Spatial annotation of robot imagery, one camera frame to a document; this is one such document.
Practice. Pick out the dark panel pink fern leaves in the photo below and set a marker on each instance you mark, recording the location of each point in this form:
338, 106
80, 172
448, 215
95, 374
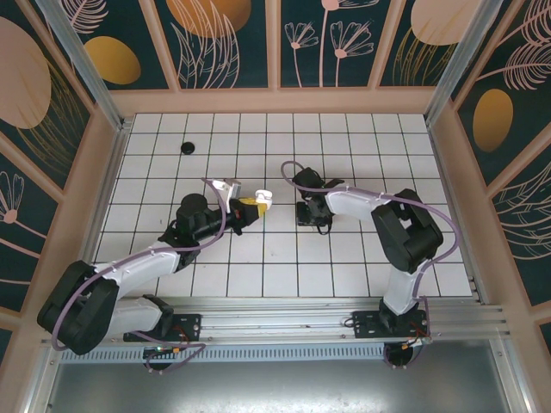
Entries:
525, 236

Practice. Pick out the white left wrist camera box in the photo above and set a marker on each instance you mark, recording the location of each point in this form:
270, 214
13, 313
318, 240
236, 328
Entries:
230, 187

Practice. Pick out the dark panel flower outlines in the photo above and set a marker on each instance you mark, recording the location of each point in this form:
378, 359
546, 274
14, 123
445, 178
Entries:
310, 64

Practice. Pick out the white earbud charging case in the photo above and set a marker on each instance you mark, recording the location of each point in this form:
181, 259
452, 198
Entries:
263, 194

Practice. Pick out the black round earbud case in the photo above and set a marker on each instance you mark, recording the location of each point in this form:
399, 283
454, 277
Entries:
188, 149

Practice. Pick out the aluminium side rail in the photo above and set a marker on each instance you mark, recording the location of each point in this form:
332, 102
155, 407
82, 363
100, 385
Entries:
455, 215
105, 193

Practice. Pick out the black round base connector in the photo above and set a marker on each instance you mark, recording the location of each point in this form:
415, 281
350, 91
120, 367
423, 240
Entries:
157, 365
400, 357

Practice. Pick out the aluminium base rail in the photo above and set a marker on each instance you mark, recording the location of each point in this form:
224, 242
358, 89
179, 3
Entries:
280, 320

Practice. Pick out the dark panel pale disc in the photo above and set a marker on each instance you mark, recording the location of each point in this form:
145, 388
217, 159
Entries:
409, 64

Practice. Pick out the dark panel leaf outlines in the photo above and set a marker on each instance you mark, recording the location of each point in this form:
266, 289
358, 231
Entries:
258, 51

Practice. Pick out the grey metal sheet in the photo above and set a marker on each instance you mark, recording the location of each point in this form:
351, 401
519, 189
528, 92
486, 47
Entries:
301, 387

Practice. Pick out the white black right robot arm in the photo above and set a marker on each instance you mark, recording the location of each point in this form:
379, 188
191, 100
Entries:
400, 288

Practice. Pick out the dark panel large pink disc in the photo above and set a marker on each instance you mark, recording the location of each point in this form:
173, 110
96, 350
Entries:
26, 64

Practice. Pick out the aluminium corner post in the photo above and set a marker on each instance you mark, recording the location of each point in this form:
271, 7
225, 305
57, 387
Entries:
86, 73
456, 64

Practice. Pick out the dark panel small orange oval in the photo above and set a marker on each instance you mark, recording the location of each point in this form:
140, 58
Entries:
129, 26

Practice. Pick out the dark panel single pink flower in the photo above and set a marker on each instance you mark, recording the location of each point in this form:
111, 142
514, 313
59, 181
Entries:
21, 236

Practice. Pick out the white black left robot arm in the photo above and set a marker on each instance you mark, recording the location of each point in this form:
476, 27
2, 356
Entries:
142, 269

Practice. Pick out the dark panel oval and fern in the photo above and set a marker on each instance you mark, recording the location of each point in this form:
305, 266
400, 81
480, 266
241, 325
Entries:
516, 107

